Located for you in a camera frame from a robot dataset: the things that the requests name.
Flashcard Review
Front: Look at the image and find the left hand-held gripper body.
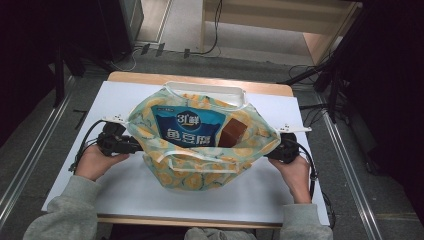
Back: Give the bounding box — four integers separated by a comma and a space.
96, 114, 134, 158

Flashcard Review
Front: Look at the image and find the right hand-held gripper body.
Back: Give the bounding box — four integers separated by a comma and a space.
275, 123, 313, 164

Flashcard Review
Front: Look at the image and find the brown rectangular box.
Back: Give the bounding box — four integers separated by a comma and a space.
218, 117, 249, 149

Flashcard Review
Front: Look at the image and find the blue snack pouch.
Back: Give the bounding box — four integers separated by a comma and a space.
151, 104, 228, 148

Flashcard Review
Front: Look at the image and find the lemon print fabric bag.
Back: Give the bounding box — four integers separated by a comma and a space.
126, 87, 283, 193

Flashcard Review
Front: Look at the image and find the white plastic tray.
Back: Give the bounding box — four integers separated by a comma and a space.
163, 80, 248, 108

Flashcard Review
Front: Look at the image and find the person's right hand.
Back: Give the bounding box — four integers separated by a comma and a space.
268, 155, 312, 193

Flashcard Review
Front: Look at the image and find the person's left hand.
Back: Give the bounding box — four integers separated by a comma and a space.
73, 144, 131, 183

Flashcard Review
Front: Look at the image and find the black stand leg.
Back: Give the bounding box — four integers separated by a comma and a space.
53, 43, 66, 108

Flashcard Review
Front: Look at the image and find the black tripod stand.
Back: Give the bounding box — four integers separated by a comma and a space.
279, 3, 368, 124

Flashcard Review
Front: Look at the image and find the person's grey clothing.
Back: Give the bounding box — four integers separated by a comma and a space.
184, 226, 258, 240

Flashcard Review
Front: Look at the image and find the dark cabinet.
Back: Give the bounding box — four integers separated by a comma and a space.
98, 0, 145, 63

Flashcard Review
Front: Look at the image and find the left hand-held gripper black cable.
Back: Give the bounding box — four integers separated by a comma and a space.
68, 119, 108, 173

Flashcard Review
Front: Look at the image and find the hand-held gripper black cable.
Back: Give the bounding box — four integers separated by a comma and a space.
68, 119, 108, 173
293, 138, 336, 230

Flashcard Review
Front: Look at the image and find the right hand-held gripper black cable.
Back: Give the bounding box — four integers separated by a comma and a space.
293, 138, 336, 230

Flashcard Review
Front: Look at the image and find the metal floor rail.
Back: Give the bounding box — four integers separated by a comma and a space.
314, 94, 384, 240
0, 76, 76, 229

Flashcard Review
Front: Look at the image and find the black hanging cable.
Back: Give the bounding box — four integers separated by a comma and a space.
184, 0, 224, 60

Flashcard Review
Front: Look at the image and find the light wooden furniture frame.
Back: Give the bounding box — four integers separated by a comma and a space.
199, 0, 364, 66

